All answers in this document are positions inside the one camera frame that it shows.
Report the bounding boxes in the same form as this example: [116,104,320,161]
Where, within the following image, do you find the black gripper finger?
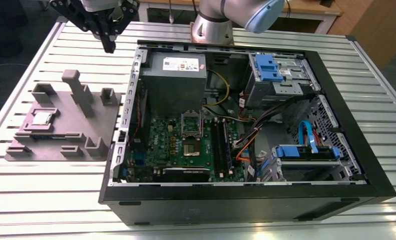
[107,0,140,54]
[48,0,108,54]

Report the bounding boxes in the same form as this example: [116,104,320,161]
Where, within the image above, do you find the silver CPU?
[29,112,55,126]

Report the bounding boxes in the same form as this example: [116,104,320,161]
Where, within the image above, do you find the CPU socket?
[182,139,202,157]

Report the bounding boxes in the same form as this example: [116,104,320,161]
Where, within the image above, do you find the grey power supply unit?
[139,51,207,118]

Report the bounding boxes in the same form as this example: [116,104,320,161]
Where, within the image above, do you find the grey parts rack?
[2,69,124,162]

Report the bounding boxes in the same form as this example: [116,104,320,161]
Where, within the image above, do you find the metal socket cover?
[180,112,204,138]

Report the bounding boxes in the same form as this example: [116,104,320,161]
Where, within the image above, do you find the blue drive carrier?
[254,53,283,82]

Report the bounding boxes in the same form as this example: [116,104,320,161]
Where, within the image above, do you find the green motherboard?
[122,116,249,183]

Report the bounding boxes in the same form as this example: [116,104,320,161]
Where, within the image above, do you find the RAM stick with label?
[29,134,68,140]

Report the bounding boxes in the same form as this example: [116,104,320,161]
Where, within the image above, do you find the grey metal drive cage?
[243,51,321,107]

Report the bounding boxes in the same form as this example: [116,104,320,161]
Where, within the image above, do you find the wooden desk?
[130,0,344,35]

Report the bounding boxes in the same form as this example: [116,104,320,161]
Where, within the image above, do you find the black graphics card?
[152,166,211,183]

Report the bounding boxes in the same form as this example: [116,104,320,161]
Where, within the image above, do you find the hard disk in blue carrier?
[273,145,341,163]

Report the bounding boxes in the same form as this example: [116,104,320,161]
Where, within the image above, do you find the wooden cabinet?
[328,0,396,71]

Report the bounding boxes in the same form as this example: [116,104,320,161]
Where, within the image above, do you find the black PC case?
[97,38,396,226]

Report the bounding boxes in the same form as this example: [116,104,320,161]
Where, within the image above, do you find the grey metal disk bay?
[259,146,368,183]

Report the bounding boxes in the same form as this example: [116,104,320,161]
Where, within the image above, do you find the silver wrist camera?
[80,0,119,13]

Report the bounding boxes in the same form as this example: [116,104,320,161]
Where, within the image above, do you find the black cable with plug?
[168,0,178,25]

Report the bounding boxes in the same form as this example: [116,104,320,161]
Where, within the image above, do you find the yellow wire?
[202,69,230,107]

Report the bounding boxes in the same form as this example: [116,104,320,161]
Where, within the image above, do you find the wire locking lever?
[199,109,207,138]

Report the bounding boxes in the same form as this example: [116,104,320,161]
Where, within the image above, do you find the black and white wire bundle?
[202,104,255,123]

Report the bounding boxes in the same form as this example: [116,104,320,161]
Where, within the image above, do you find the black cable bundle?
[234,96,318,148]

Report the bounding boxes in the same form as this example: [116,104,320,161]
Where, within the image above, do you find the orange wire bundle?
[234,139,251,162]

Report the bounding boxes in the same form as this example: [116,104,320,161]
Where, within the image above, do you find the blue flat wire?
[297,119,318,154]

